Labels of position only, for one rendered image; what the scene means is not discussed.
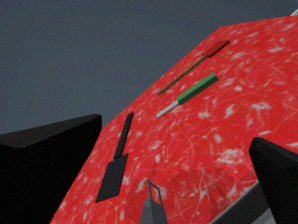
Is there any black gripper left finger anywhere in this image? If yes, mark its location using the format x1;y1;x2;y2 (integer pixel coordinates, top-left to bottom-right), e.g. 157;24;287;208
0;113;101;224

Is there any grey rectangular tray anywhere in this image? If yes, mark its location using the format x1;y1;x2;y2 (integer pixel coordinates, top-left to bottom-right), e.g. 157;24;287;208
210;180;275;224

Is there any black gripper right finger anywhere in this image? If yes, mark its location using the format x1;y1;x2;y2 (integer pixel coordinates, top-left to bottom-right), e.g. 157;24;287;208
249;137;298;224

